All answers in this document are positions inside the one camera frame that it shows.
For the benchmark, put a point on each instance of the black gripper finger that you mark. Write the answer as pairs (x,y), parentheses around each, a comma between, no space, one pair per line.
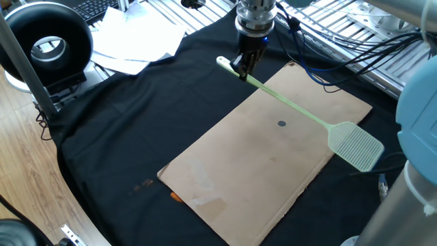
(242,65)
(253,63)

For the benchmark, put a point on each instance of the silver metal connector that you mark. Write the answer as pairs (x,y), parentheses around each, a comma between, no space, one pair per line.
(383,188)

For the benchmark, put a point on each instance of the black table cloth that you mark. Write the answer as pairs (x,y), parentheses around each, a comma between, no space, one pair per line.
(119,136)

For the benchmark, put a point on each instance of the metal mounting plate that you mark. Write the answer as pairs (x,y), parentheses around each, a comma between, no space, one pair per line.
(367,15)

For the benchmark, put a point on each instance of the white metal bracket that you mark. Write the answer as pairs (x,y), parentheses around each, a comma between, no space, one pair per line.
(70,234)

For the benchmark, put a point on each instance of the pale green plastic flyswatter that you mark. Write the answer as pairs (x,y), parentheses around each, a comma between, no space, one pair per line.
(290,102)

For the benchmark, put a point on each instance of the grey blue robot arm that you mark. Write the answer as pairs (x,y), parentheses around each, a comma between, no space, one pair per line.
(420,119)

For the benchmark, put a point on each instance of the grey aluminium post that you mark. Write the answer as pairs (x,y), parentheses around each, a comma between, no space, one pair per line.
(24,68)

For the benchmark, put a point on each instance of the small orange piece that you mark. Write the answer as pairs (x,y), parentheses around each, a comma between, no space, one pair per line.
(176,197)

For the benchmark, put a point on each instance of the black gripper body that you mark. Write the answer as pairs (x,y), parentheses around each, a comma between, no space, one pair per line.
(254,44)

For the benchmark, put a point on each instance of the black round device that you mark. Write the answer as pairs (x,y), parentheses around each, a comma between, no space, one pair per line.
(17,235)

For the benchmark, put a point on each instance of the large white paper sheet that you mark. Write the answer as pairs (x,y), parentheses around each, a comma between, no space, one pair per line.
(136,34)

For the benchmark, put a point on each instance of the aluminium table edge rail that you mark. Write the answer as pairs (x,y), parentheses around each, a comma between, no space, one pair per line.
(385,87)

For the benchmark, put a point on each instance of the black computer keyboard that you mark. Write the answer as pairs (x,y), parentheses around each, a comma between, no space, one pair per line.
(95,8)

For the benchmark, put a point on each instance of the short aluminium profile stub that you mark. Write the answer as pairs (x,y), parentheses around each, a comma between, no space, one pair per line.
(123,4)

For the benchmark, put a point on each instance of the brown cardboard sheet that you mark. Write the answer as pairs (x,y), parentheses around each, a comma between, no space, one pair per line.
(256,164)

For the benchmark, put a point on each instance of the white round stand base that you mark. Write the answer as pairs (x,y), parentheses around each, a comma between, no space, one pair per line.
(15,85)

